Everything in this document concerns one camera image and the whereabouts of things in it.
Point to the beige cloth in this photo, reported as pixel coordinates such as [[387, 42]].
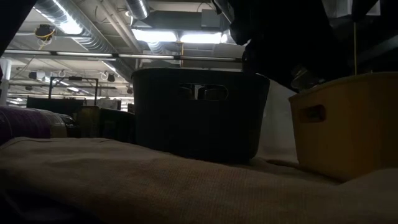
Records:
[[186, 193]]

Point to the white pillar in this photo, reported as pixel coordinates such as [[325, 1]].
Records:
[[4, 84]]

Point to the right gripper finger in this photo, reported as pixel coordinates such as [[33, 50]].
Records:
[[270, 71], [337, 72]]

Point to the long horizontal metal pipe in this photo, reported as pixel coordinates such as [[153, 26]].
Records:
[[140, 56]]

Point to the purple label spice bottle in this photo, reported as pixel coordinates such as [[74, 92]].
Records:
[[28, 124]]

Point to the black background rack frame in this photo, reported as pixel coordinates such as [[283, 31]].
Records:
[[73, 78]]

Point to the grey ceiling box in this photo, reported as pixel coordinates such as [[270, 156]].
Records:
[[211, 18]]

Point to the small yellow plastic bin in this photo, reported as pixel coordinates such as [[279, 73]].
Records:
[[348, 133]]

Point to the white patterned board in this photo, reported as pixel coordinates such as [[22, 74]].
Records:
[[109, 103]]

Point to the narrow silver spiral duct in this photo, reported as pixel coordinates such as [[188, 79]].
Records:
[[138, 7]]

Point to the ceiling light panel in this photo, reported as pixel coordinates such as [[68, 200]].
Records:
[[200, 38], [154, 35]]

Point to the large silver spiral duct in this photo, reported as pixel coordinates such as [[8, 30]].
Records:
[[90, 37]]

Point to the black background board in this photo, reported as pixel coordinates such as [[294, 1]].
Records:
[[53, 105]]

